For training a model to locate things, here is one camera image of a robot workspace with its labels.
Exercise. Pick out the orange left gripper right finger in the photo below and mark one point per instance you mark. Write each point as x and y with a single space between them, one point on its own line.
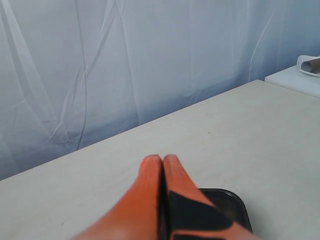
190 214

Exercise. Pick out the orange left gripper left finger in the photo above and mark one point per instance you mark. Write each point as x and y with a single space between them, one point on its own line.
136 215

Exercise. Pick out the transparent lid with orange seal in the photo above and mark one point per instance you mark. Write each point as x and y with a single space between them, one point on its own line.
229 204

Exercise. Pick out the white backdrop cloth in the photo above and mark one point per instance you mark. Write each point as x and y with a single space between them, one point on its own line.
76 72

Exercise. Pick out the white side table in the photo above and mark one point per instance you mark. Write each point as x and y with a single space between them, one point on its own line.
292 78

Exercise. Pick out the white tape dispenser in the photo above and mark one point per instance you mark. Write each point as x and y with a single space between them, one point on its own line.
309 65

